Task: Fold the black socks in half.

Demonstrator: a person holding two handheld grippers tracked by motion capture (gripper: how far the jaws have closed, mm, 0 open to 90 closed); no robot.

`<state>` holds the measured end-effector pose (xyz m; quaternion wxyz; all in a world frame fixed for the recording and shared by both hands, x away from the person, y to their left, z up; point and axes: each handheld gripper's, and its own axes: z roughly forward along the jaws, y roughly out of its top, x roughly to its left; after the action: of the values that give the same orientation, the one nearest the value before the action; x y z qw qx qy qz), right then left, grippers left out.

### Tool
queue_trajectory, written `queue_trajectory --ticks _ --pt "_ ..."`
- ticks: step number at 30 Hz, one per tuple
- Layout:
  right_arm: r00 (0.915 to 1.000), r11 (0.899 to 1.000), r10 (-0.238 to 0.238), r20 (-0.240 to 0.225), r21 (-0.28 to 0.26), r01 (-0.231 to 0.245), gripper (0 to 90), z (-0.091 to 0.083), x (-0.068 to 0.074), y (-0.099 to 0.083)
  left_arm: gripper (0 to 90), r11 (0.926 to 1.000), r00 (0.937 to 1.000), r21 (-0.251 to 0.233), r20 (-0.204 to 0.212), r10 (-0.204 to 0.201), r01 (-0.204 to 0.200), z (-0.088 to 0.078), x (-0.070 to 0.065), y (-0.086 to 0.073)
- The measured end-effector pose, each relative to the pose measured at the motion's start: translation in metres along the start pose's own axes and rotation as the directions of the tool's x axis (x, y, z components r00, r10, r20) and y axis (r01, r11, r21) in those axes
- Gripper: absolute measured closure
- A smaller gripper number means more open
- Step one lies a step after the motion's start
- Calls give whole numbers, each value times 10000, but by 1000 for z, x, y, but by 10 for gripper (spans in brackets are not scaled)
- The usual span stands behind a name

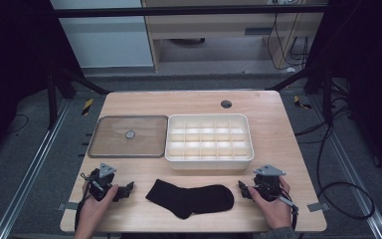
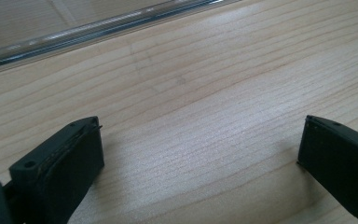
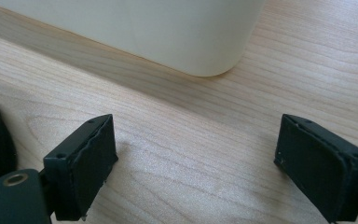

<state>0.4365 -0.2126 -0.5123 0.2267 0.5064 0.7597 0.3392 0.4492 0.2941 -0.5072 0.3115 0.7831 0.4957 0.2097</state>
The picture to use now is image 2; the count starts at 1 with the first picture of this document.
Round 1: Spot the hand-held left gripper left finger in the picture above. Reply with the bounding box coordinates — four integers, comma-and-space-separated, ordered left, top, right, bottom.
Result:
3, 116, 105, 224

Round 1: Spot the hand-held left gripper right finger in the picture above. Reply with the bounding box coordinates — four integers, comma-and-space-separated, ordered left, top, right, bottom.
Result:
296, 114, 358, 224

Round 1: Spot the clear plastic box lid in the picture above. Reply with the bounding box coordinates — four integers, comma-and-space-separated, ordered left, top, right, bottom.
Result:
0, 0, 241, 77

